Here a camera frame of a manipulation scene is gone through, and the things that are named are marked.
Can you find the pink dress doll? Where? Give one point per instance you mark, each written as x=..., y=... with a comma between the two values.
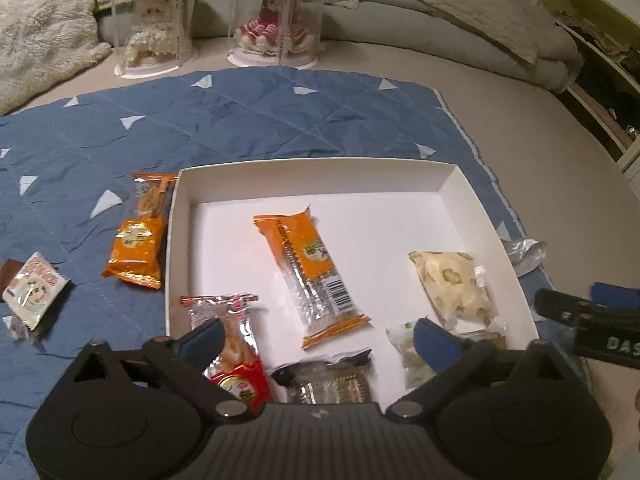
x=272, y=30

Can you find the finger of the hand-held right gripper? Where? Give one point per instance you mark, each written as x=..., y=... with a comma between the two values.
x=617, y=297
x=555, y=305

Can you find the blue quilted blanket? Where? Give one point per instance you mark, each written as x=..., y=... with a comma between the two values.
x=250, y=110

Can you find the grey duvet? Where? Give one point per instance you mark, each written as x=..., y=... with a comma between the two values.
x=380, y=17

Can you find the white cardboard box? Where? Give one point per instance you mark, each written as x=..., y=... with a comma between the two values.
x=225, y=240

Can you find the white cartoon snack packet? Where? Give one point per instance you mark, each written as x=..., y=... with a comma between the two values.
x=32, y=290

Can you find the clear plastic wrapper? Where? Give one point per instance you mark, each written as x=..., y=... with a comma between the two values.
x=22, y=330

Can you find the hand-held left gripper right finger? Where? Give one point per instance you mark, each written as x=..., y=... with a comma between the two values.
x=435, y=345

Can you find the cluttered wooden shelf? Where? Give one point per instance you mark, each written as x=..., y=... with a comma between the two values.
x=600, y=35

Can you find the red clear snack packet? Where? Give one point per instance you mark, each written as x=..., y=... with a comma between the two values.
x=245, y=375

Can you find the brown snack packet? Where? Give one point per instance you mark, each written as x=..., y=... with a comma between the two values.
x=7, y=272

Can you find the silver black snack packet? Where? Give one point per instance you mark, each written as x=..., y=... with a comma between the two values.
x=325, y=385

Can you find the orange snack packet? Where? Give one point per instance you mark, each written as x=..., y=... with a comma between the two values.
x=305, y=260
x=135, y=240

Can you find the white dress doll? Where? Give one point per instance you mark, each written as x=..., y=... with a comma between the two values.
x=155, y=35

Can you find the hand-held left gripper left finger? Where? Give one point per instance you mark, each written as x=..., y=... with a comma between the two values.
x=202, y=340

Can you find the green white snack packet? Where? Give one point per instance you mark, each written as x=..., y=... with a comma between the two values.
x=405, y=355

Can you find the silver foil wrapper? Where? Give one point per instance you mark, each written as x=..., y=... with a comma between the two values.
x=525, y=255

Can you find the small gold snack packet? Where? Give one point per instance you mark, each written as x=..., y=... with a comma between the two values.
x=487, y=340

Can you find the cream snack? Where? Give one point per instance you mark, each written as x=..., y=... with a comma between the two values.
x=450, y=280

